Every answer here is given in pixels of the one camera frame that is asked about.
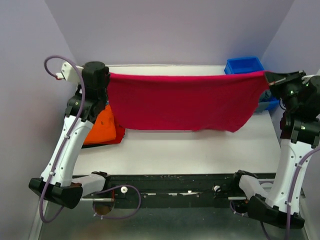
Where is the grey crumpled t shirt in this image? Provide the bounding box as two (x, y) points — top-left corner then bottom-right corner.
(255, 90), (272, 113)

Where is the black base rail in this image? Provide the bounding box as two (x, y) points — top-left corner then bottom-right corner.
(83, 173), (247, 209)

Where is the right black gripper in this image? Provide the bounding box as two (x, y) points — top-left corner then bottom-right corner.
(265, 69), (308, 110)

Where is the red folded t shirt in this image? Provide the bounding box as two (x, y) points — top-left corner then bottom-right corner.
(109, 119), (126, 145)

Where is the blue plastic bin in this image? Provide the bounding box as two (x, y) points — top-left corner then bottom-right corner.
(224, 56), (279, 112)

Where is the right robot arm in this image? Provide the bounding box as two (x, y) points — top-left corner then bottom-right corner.
(230, 71), (320, 229)

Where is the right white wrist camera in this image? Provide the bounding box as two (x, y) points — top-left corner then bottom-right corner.
(301, 74), (319, 84)

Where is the magenta t shirt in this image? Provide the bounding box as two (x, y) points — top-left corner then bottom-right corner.
(107, 71), (269, 133)

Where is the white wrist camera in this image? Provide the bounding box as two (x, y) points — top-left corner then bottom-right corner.
(55, 61), (81, 85)
(301, 74), (319, 84)

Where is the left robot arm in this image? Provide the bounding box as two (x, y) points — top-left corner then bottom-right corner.
(28, 61), (111, 209)

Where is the orange folded t shirt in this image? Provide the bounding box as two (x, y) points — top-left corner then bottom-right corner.
(83, 105), (117, 146)

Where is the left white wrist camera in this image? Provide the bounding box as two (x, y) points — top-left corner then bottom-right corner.
(55, 61), (81, 85)

